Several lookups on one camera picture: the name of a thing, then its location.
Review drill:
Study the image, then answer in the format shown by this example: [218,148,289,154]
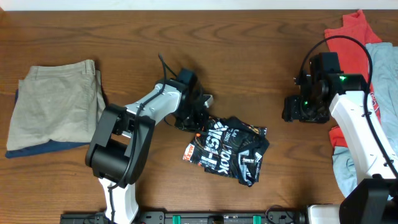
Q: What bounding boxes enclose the folded beige trousers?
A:
[6,60,105,152]

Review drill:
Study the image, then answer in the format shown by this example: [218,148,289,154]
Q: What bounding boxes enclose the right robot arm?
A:
[282,72,397,223]

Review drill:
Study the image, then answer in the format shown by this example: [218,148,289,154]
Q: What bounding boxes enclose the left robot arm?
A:
[85,78,213,223]

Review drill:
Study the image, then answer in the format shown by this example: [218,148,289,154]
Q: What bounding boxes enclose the light blue t-shirt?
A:
[329,42,397,197]

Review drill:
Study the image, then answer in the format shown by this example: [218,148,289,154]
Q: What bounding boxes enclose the black orange patterned jersey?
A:
[182,116,269,187]

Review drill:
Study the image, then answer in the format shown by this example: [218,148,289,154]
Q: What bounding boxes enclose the folded navy garment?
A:
[6,87,96,159]

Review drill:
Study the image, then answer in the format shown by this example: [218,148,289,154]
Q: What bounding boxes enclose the red t-shirt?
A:
[324,10,382,147]

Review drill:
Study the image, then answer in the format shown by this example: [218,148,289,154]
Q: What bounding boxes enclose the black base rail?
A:
[60,210,309,224]

